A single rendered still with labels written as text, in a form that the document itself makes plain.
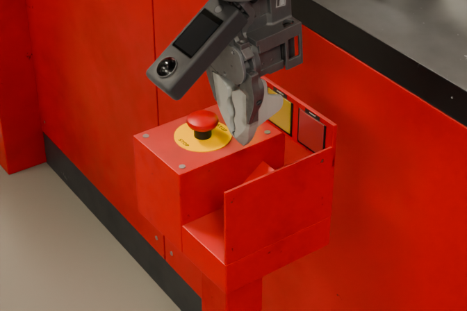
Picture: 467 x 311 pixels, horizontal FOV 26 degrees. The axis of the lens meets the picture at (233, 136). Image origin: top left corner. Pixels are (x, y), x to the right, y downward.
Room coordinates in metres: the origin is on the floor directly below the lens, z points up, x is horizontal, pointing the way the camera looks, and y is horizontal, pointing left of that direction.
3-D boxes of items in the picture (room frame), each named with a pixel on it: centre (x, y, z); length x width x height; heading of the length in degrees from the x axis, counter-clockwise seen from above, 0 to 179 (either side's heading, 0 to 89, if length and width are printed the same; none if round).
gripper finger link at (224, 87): (0.99, -0.01, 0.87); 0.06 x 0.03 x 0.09; 126
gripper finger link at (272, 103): (0.96, -0.03, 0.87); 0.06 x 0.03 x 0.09; 126
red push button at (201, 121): (1.05, 0.04, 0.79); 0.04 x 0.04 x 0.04
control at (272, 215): (1.02, 0.00, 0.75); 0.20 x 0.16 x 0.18; 36
